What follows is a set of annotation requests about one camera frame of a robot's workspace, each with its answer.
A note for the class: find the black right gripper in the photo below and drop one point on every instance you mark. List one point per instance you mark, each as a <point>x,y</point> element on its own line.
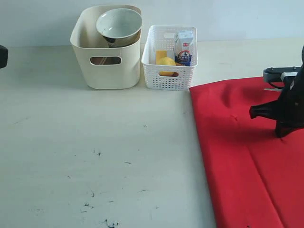
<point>290,106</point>

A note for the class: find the red scalloped tablecloth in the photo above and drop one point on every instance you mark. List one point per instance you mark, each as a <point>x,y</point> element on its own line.
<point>256,180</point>

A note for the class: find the fried chicken nugget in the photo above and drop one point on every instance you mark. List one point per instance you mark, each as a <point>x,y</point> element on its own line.
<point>178,64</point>

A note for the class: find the small milk carton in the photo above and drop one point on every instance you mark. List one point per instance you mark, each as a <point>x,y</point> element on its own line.
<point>183,45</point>

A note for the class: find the yellow lemon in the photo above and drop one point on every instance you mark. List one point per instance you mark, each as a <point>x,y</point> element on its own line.
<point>167,61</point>

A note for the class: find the yellow cheese wedge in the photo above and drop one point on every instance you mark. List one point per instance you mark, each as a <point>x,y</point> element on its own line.
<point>159,54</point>

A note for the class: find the brown wooden plate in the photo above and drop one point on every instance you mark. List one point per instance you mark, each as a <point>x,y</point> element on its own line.
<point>110,60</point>

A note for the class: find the white ceramic bowl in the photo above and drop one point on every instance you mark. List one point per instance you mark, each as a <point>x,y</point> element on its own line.
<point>119,23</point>

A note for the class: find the stainless steel cup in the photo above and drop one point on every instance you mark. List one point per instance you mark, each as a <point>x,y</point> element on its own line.
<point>122,42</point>

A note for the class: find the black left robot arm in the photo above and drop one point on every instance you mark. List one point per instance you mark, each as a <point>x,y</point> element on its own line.
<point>3,56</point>

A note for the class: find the white lattice plastic basket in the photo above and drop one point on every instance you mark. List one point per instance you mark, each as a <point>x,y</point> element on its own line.
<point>162,38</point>

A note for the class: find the cream plastic bin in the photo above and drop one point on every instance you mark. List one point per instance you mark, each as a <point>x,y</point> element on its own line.
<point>87,43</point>

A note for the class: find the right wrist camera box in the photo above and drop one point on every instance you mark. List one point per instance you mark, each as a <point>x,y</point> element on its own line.
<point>277,74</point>

